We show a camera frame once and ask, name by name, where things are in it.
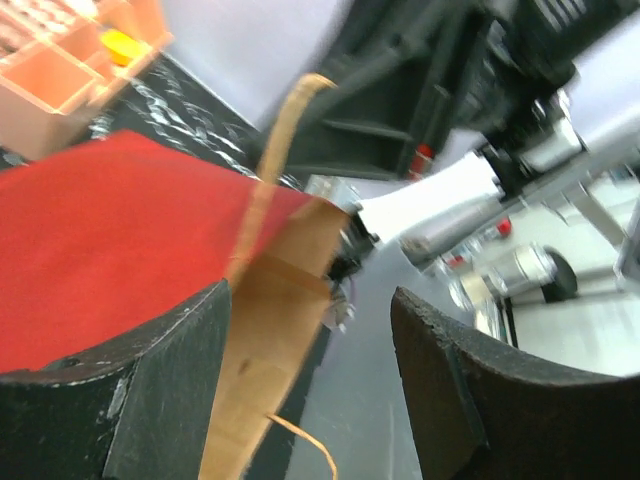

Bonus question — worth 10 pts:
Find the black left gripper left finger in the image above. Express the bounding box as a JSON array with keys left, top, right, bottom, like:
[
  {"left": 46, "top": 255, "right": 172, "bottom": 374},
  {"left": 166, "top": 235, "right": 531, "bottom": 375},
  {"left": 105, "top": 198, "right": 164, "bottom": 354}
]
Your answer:
[{"left": 1, "top": 281, "right": 231, "bottom": 479}]

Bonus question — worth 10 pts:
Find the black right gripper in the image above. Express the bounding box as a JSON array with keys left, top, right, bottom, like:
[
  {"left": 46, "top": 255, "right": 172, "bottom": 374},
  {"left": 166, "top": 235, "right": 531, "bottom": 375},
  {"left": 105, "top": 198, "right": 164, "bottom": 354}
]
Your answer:
[{"left": 271, "top": 1, "right": 496, "bottom": 180}]

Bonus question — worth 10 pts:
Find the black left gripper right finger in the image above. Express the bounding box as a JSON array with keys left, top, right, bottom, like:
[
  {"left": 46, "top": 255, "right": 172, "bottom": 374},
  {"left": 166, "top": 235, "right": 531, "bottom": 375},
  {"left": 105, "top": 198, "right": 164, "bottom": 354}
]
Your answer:
[{"left": 390, "top": 288, "right": 639, "bottom": 479}]

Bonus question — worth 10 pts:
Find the red brown paper bag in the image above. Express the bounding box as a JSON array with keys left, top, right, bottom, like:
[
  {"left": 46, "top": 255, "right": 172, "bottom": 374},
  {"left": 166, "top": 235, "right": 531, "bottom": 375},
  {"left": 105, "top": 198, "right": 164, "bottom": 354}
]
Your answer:
[{"left": 0, "top": 72, "right": 351, "bottom": 480}]

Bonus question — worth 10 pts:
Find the yellow sticky note block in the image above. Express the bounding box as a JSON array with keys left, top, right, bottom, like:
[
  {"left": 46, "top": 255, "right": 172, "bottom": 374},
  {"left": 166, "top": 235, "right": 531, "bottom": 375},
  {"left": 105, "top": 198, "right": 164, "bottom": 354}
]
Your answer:
[{"left": 100, "top": 29, "right": 143, "bottom": 67}]

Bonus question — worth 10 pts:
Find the peach plastic file organizer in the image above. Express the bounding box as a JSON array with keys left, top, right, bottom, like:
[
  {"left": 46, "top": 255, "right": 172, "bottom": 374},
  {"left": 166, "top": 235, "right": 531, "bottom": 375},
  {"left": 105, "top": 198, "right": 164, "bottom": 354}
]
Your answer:
[{"left": 1, "top": 1, "right": 172, "bottom": 161}]

